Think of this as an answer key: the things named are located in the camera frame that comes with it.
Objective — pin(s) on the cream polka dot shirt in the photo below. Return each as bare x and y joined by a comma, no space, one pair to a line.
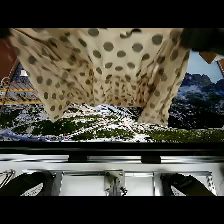
106,66

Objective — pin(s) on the cardboard box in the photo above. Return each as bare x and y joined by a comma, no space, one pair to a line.
210,56

